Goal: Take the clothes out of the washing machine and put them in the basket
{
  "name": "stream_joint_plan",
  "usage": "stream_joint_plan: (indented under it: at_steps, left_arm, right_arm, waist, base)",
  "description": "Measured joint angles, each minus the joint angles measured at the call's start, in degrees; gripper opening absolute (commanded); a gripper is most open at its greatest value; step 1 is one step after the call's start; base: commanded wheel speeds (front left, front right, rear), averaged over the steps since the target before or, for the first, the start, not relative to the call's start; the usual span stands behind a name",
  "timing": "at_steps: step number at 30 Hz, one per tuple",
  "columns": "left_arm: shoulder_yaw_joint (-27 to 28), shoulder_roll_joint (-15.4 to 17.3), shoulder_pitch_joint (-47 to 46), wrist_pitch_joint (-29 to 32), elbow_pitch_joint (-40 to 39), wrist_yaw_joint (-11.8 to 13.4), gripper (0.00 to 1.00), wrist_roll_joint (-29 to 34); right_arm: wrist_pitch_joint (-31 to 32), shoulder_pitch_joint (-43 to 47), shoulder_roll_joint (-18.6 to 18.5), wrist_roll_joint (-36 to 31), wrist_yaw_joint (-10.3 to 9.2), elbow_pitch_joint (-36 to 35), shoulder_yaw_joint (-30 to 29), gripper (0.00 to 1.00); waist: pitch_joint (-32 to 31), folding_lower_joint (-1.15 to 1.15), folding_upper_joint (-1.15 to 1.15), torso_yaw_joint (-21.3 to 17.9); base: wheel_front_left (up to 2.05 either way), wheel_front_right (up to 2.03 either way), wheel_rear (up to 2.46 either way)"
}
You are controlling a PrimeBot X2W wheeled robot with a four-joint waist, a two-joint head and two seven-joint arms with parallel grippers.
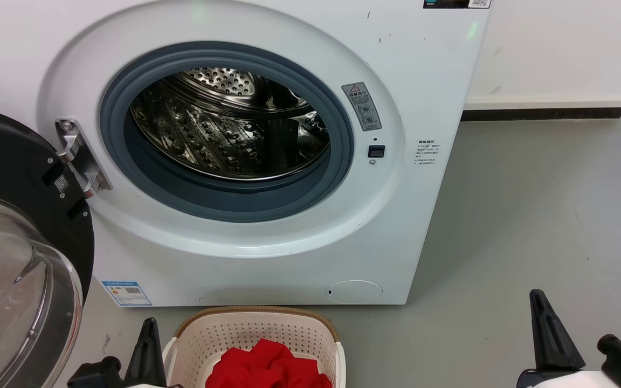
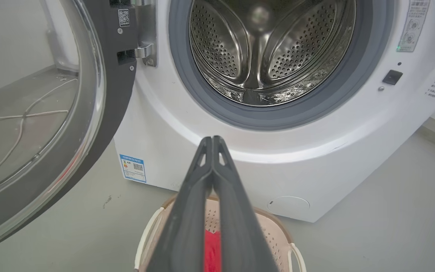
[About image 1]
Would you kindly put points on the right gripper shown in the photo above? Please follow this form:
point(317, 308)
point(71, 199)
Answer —
point(526, 380)

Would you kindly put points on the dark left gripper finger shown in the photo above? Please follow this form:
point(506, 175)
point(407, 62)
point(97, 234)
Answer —
point(138, 366)
point(155, 366)

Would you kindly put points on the red jersey with black number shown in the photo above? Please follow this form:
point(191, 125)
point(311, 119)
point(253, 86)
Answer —
point(267, 369)

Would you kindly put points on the cream perforated laundry basket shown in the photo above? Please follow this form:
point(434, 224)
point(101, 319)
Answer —
point(246, 328)

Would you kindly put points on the stainless steel washing machine drum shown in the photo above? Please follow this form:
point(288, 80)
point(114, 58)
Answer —
point(224, 134)

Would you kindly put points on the black washing machine door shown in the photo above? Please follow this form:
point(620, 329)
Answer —
point(3, 161)

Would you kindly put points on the blue energy label sticker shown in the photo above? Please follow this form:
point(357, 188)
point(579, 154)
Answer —
point(126, 293)

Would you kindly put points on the grey rubber door gasket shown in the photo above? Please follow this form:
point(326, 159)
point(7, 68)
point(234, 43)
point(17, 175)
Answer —
point(224, 203)

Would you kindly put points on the white front-load washing machine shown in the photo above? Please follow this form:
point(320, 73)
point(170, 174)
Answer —
point(413, 215)

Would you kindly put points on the QR sticker on door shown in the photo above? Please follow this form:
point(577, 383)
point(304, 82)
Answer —
point(61, 184)

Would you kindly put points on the round white filter cover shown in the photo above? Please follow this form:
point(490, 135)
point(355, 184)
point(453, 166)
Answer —
point(353, 292)

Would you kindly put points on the silver door hinge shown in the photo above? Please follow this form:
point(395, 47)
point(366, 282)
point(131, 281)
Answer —
point(78, 156)

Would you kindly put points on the white text label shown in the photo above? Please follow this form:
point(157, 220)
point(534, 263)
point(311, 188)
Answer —
point(427, 152)

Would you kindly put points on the white and black baseboard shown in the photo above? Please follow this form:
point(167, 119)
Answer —
point(542, 113)

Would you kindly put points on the black door latch socket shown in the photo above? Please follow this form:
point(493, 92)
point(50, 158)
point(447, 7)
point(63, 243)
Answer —
point(376, 151)

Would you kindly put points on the grey warning sticker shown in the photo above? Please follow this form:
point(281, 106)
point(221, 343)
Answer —
point(361, 106)

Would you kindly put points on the black control panel strip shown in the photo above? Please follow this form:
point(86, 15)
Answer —
point(450, 3)

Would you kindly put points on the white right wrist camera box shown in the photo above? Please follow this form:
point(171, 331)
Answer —
point(574, 380)

